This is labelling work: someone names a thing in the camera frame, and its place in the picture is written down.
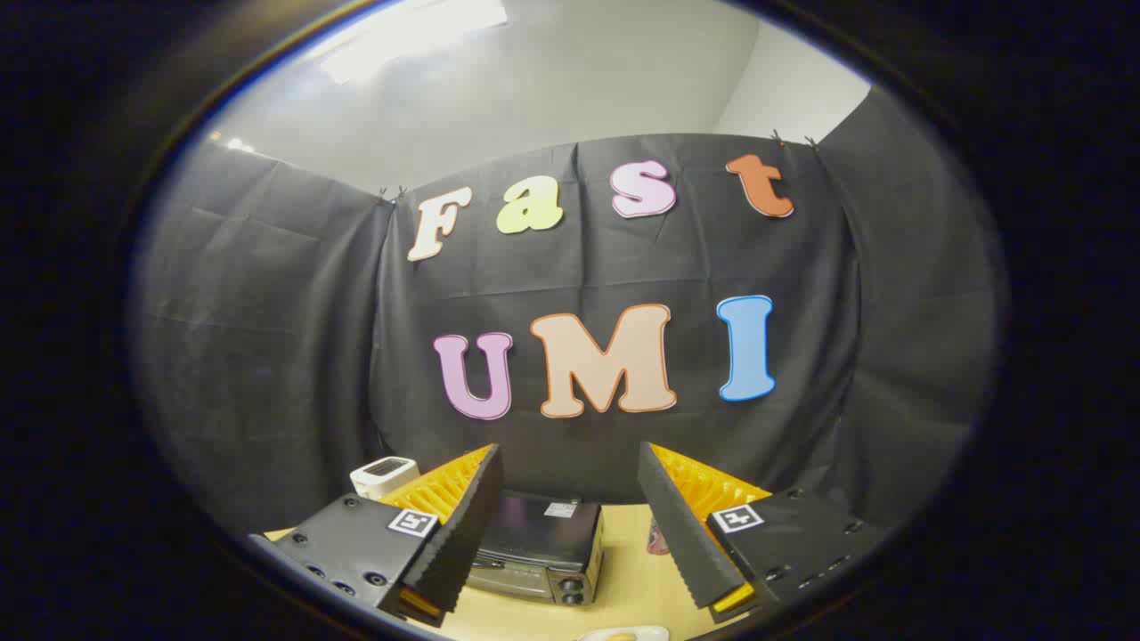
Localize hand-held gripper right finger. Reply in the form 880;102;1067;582
638;441;892;624

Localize white pop-up toaster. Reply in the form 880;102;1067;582
350;456;420;501

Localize white plate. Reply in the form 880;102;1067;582
574;625;671;641

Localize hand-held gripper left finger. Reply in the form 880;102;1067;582
248;443;505;629

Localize black toaster oven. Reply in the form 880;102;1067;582
463;490;607;608

